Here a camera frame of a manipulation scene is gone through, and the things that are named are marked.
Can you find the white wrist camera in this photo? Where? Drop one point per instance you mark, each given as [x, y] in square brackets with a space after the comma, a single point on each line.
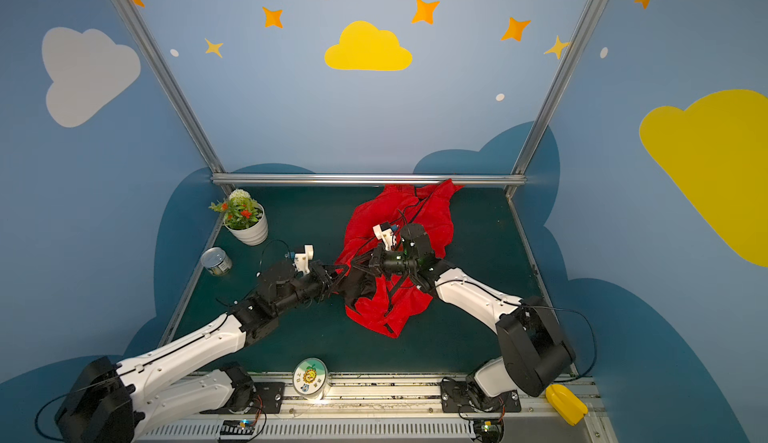
[302, 257]
[387, 234]

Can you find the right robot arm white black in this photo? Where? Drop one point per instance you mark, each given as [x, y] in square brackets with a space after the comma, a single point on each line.
[534, 349]

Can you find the small circuit board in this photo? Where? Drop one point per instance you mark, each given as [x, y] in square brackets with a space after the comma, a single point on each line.
[487, 431]
[239, 430]

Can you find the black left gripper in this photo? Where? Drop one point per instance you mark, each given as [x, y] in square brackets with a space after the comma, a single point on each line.
[325, 276]

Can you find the aluminium frame post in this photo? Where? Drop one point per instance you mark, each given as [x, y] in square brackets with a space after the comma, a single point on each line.
[130, 14]
[583, 31]

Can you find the round green white tape roll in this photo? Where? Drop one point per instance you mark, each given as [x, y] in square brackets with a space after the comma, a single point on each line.
[310, 378]

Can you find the potted plant white pot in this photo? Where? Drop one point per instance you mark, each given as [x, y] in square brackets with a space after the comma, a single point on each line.
[243, 216]

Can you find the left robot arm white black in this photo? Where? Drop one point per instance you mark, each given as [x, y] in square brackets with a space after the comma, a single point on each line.
[120, 402]

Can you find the small metal tin can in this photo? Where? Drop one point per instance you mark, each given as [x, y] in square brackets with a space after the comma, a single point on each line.
[216, 261]

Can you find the right small circuit board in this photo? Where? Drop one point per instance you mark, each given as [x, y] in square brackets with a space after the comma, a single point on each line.
[487, 431]

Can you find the aluminium frame right post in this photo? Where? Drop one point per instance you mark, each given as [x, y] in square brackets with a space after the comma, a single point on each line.
[583, 31]

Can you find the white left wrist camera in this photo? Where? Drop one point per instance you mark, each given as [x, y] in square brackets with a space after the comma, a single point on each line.
[302, 257]

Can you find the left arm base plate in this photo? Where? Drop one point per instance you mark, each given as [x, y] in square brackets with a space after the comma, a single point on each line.
[259, 397]

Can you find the aluminium frame back rail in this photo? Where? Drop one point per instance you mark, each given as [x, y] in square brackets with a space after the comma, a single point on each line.
[363, 179]

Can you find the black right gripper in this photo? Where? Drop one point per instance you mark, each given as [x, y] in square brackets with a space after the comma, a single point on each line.
[372, 261]

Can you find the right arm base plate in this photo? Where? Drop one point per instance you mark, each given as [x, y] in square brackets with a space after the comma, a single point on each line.
[458, 396]

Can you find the aluminium frame left post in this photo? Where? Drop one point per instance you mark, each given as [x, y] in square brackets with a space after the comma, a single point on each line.
[130, 14]

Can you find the left small circuit board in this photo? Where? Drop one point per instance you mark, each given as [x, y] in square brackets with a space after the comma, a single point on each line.
[239, 430]

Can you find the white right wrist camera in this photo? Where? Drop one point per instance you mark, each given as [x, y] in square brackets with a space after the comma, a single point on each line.
[387, 234]

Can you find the red zip jacket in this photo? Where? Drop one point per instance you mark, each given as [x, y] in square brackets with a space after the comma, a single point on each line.
[425, 230]

